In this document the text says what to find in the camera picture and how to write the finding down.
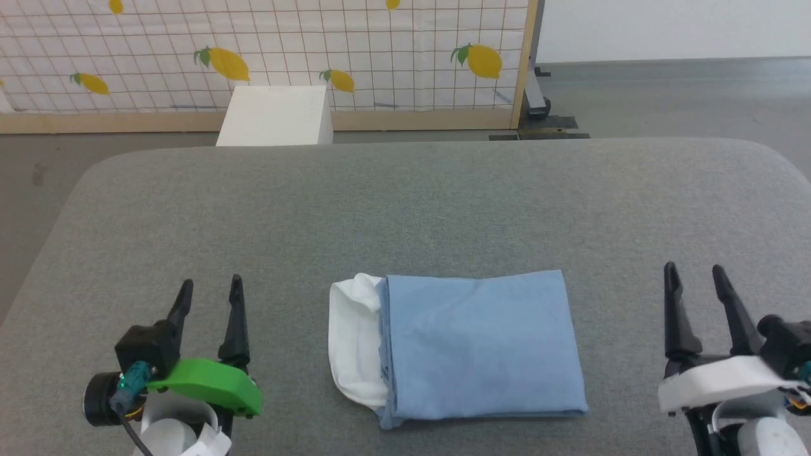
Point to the grey metal partition stand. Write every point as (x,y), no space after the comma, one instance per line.
(535,95)

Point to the lemon print partition panel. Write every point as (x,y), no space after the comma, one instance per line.
(380,50)

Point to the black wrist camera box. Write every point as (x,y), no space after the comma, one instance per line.
(789,345)
(149,345)

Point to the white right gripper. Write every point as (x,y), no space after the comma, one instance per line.
(716,380)

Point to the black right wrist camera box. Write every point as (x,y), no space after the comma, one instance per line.
(789,345)

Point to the white label tape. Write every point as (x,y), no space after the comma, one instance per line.
(212,443)

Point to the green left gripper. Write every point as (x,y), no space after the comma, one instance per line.
(209,383)

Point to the light blue polo shirt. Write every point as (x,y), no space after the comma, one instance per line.
(481,342)

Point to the white box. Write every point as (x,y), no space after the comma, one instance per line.
(279,117)

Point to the grey fabric sofa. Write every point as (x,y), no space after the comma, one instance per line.
(443,209)

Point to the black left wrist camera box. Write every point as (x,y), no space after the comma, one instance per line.
(149,345)

